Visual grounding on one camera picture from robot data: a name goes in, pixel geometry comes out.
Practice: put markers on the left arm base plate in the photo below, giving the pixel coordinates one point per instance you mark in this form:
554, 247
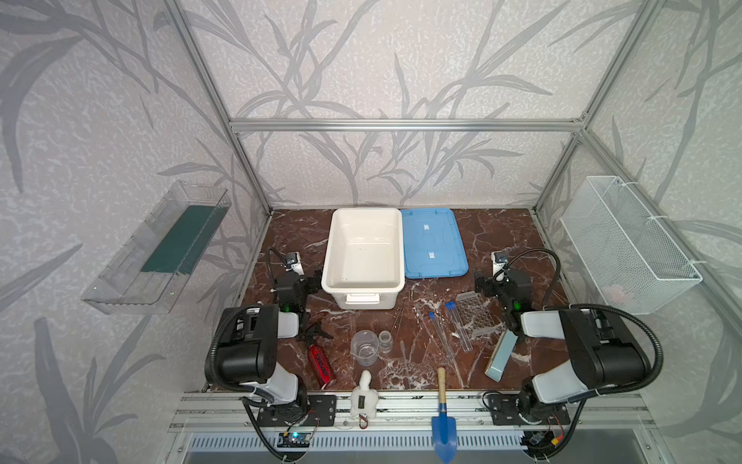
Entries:
316, 409

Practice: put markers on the clear wall shelf green liner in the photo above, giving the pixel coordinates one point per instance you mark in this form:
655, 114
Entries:
149, 273

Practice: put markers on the green circuit board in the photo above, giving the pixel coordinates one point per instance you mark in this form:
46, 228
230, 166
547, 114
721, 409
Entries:
294, 440

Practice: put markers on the aluminium front rail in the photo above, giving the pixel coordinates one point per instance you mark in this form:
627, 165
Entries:
403, 410

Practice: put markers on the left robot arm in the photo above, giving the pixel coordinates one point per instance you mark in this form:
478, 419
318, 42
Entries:
243, 353

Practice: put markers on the white wire mesh basket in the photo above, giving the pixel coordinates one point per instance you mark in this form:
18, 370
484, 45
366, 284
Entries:
633, 261

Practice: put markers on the small clear glass beaker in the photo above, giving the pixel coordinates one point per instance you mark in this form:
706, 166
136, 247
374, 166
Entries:
385, 342

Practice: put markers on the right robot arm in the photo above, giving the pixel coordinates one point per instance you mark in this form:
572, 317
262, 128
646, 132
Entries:
610, 351

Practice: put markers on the metal tweezers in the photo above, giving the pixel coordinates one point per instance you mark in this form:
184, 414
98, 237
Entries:
397, 321

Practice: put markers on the white plastic storage bin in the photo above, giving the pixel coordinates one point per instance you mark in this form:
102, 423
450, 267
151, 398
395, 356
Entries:
364, 265

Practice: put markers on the blue plastic bin lid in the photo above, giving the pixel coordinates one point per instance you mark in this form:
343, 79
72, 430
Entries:
433, 246

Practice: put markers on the teal grey rectangular box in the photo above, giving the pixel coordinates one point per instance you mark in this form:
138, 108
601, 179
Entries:
501, 356

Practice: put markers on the blue garden trowel wooden handle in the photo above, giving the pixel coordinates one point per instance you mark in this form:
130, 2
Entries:
444, 433

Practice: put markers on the red spray bottle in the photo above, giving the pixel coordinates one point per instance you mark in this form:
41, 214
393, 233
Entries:
317, 356

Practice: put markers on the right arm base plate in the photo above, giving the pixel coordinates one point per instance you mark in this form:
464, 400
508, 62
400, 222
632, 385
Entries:
505, 410

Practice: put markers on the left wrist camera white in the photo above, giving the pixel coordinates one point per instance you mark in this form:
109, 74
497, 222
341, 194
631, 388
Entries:
292, 263

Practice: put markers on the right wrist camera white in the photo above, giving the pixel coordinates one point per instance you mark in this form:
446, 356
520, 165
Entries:
499, 261

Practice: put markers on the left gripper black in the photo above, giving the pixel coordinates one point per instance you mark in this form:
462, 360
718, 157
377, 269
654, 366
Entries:
313, 328

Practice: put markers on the clear acrylic test tube rack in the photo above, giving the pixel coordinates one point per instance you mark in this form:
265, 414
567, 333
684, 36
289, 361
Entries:
477, 317

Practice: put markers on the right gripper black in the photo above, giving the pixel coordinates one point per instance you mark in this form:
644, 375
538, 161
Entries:
512, 323

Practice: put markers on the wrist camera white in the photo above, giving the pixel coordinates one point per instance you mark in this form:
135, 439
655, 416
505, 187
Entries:
292, 263
499, 261

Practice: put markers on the white plastic figurine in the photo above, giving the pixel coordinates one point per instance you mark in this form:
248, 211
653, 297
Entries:
364, 399

